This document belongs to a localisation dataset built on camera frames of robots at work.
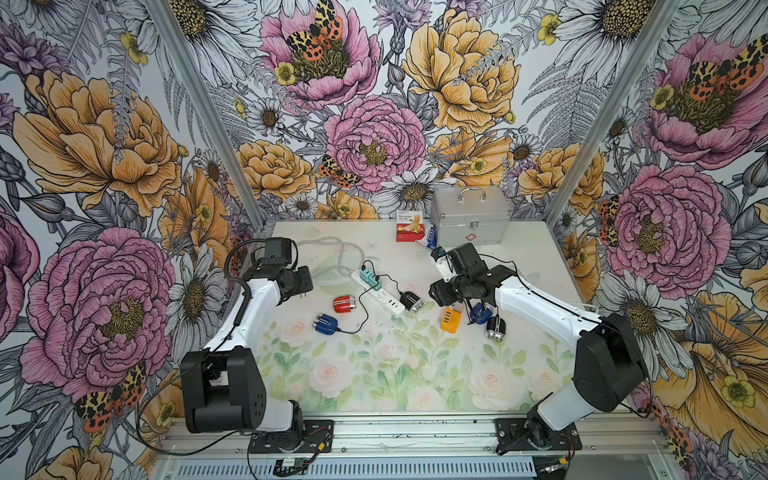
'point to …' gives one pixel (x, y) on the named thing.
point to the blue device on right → (480, 315)
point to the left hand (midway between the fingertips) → (303, 290)
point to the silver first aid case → (471, 215)
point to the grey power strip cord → (342, 245)
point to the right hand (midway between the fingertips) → (440, 295)
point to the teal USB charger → (368, 277)
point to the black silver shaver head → (411, 301)
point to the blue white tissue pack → (432, 238)
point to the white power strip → (380, 297)
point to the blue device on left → (325, 324)
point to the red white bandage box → (409, 226)
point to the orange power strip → (450, 320)
